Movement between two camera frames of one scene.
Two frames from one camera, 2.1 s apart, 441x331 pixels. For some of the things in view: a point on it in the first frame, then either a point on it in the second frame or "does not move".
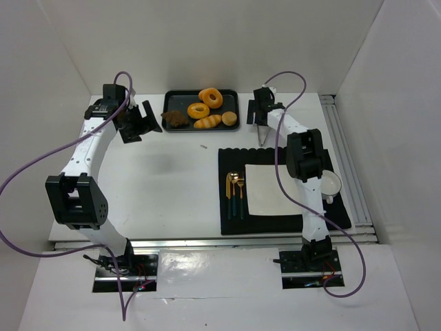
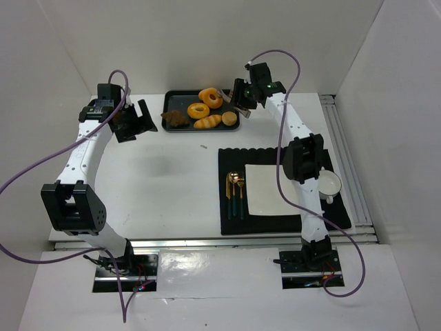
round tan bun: [229, 118] does not move
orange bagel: [211, 97] does not move
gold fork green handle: [240, 181] does not move
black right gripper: [259, 117] → [239, 98]
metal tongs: [262, 132] → [244, 112]
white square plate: [264, 193] does not move
